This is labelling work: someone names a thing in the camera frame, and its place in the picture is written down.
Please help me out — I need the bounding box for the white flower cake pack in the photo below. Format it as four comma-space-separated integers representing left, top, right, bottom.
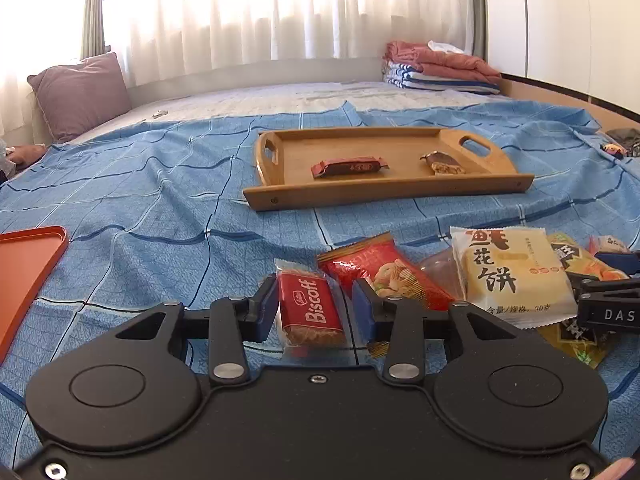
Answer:
450, 226, 577, 328

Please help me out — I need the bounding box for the small colourful toy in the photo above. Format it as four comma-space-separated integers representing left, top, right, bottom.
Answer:
601, 143, 627, 158

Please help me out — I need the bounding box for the red nut snack bag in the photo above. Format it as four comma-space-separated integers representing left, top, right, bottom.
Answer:
316, 231, 458, 359

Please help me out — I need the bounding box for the blue plaid bedsheet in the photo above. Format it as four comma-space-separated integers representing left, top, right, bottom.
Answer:
1, 100, 639, 467

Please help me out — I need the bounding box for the white mattress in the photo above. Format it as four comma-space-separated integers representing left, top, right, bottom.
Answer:
74, 79, 507, 143

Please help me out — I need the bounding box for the yellow orange tofu snack pack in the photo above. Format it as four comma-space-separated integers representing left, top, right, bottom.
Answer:
547, 232, 628, 281

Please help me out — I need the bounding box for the purple pillow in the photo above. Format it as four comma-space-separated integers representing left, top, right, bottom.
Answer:
27, 52, 131, 143

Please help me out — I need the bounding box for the white sheer curtain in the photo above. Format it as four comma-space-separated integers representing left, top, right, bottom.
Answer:
104, 0, 474, 87

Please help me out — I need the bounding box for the dark red chocolate bar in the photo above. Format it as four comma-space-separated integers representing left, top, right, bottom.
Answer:
310, 156, 388, 179

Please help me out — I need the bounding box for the brown sunflower seed pack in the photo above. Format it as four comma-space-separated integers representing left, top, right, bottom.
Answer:
421, 151, 466, 176

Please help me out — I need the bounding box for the folded blue striped blanket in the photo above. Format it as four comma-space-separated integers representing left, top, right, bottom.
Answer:
383, 61, 500, 96

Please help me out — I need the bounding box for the wooden serving tray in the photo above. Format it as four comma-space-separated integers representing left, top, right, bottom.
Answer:
243, 127, 534, 211

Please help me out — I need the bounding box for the grey green drape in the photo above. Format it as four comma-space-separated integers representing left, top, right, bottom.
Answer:
81, 0, 106, 58

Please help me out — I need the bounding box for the red white rice cracker pack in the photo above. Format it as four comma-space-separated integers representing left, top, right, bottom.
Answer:
587, 235, 632, 255

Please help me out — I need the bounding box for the red Biscoff biscuit pack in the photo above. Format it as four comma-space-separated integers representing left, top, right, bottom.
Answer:
274, 259, 347, 356

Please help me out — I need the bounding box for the dark patterned clothing pile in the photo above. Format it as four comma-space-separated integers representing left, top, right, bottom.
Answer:
606, 128, 640, 158

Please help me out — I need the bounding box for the orange plastic tray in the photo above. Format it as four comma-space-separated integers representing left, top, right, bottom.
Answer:
0, 226, 68, 361

